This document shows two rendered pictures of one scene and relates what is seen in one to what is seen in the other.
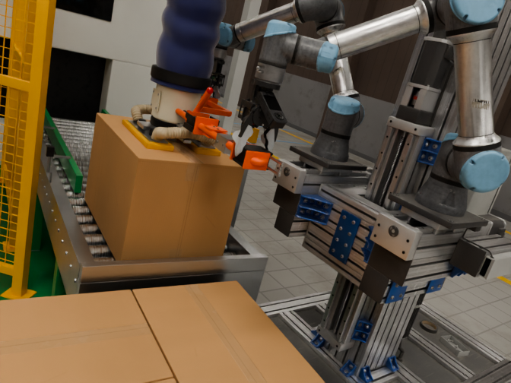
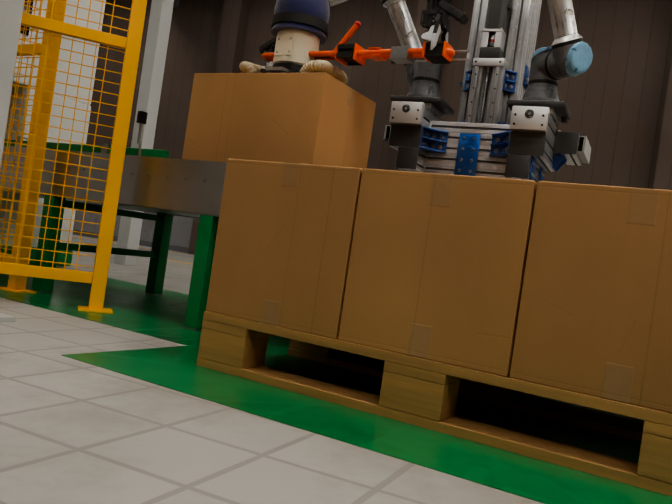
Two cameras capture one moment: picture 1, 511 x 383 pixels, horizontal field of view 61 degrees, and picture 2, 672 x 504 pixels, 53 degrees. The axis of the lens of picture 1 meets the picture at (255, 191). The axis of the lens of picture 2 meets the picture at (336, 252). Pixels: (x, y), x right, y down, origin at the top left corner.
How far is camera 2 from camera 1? 1.80 m
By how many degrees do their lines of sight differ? 30
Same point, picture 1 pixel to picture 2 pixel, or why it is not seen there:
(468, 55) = not seen: outside the picture
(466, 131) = (563, 31)
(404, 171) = (496, 97)
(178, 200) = (342, 124)
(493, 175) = (585, 58)
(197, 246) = not seen: hidden behind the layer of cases
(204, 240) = not seen: hidden behind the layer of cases
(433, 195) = (539, 93)
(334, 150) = (434, 92)
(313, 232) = (432, 165)
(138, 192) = (323, 107)
